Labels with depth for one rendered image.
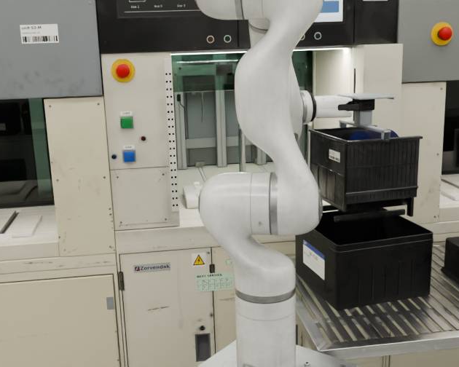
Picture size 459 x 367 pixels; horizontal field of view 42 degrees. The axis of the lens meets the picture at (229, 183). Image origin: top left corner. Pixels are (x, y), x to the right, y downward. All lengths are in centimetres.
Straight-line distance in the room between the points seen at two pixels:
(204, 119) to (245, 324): 164
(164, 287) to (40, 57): 79
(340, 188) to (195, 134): 130
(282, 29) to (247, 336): 58
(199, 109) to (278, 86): 164
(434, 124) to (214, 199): 106
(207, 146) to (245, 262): 163
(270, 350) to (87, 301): 88
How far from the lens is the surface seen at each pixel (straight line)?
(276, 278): 114
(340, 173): 151
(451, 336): 148
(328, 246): 153
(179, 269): 191
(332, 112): 150
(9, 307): 199
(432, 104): 199
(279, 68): 107
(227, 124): 272
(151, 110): 179
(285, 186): 108
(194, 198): 206
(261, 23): 129
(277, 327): 118
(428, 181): 203
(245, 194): 109
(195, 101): 269
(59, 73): 178
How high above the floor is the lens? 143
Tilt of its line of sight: 14 degrees down
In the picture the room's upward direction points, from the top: 2 degrees counter-clockwise
